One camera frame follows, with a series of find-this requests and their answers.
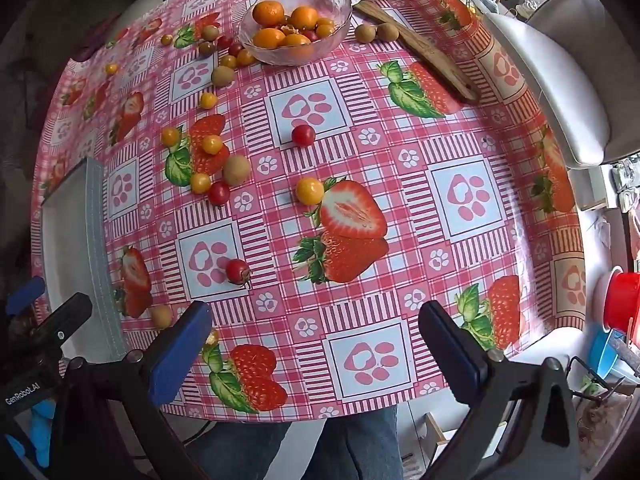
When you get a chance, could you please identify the red cherry tomato with stem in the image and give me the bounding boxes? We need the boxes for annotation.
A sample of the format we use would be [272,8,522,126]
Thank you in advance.
[225,258,254,289]

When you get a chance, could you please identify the orange tangerine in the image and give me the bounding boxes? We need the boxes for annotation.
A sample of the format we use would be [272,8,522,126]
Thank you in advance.
[252,28,287,50]
[290,6,320,31]
[251,0,286,28]
[282,34,314,60]

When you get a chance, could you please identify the pink strawberry print tablecloth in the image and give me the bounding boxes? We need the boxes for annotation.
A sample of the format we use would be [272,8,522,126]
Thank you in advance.
[30,0,587,421]

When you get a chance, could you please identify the blue plastic container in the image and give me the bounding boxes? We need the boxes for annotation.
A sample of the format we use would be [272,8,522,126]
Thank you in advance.
[587,329,640,383]

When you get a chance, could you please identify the white foam tray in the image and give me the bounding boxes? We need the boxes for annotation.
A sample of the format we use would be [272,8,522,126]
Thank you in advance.
[40,156,123,366]

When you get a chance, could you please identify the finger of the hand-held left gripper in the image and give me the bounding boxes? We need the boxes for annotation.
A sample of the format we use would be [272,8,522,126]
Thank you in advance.
[27,292,94,357]
[5,276,47,317]

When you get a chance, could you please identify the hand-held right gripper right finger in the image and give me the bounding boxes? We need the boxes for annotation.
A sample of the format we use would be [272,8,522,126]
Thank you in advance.
[418,301,582,480]

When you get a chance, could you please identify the person's left hand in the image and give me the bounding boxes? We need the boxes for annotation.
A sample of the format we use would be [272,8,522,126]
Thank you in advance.
[4,399,55,467]

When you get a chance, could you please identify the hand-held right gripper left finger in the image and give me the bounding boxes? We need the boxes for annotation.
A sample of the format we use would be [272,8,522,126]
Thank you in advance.
[50,301,214,480]

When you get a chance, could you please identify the red plastic bowl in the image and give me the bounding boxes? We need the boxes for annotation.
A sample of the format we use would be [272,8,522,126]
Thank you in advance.
[602,270,640,337]

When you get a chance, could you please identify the person's blue jeans legs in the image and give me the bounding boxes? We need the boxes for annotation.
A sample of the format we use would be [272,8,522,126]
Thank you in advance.
[190,402,401,480]

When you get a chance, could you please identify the white padded chair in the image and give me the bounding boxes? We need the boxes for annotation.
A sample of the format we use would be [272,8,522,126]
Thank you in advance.
[482,0,640,168]

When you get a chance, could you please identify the clear glass bowl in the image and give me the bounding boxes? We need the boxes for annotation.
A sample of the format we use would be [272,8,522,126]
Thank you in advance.
[238,0,353,66]

